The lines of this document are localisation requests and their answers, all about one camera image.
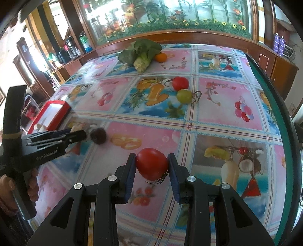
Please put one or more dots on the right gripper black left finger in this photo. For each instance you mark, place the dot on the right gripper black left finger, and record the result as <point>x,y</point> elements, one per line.
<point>67,223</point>

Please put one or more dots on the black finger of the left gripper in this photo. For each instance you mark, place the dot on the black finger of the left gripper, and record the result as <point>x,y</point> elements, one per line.
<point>59,143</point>
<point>45,135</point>

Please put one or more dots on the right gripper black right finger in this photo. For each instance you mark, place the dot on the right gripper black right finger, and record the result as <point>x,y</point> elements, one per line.
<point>235,222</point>

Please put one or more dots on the red tomato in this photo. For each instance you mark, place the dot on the red tomato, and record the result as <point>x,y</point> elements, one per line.
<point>151,164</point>
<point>180,83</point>

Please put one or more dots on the beige root piece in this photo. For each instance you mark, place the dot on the beige root piece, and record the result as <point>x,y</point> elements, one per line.
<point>39,128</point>

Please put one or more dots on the beige root chunk small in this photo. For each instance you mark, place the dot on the beige root chunk small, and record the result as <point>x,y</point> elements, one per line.
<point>78,127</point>

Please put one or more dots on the person left hand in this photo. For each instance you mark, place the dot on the person left hand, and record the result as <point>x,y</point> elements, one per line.
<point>9,185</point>

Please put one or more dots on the red plastic tray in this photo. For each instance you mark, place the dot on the red plastic tray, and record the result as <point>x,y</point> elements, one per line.
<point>51,115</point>

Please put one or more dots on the dark brown round fruit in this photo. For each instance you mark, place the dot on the dark brown round fruit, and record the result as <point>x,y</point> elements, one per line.
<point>98,136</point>

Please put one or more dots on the colourful fruit print tablecloth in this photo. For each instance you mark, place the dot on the colourful fruit print tablecloth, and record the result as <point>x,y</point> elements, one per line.
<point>227,134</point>

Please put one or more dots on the black thermos flask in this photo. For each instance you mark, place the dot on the black thermos flask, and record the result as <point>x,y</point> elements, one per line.
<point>71,48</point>

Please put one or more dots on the green tomato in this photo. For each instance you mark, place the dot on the green tomato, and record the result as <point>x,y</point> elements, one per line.
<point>184,96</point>

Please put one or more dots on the green water bottle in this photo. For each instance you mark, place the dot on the green water bottle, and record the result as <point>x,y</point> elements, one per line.
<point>85,42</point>

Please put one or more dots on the green leafy vegetable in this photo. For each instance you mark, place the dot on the green leafy vegetable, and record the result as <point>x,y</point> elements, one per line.
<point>140,54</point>

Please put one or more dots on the small orange fruit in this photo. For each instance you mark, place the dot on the small orange fruit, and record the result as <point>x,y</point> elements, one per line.
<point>161,57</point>

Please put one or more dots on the purple cups stack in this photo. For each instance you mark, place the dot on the purple cups stack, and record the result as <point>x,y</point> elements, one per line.
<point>278,44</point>

